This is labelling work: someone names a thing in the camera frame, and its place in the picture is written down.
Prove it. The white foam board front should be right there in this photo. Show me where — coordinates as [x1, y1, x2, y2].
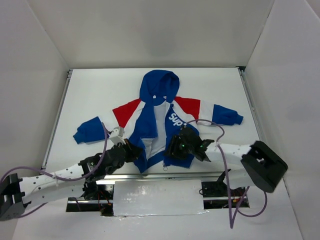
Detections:
[113, 179, 205, 217]

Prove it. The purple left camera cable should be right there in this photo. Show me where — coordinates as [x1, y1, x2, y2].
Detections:
[0, 122, 112, 216]

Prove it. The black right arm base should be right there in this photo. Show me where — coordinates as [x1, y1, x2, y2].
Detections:
[198, 172, 246, 210]

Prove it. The blue white red hooded jacket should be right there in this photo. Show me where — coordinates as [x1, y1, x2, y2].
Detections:
[73, 70, 244, 173]

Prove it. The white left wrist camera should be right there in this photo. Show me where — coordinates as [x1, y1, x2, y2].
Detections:
[109, 126, 125, 145]

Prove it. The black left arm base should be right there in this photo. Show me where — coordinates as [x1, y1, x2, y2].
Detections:
[66, 181, 115, 217]

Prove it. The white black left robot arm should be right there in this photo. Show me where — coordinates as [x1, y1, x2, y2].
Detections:
[0, 141, 143, 221]

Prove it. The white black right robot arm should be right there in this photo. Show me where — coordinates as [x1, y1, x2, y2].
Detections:
[164, 126, 288, 196]

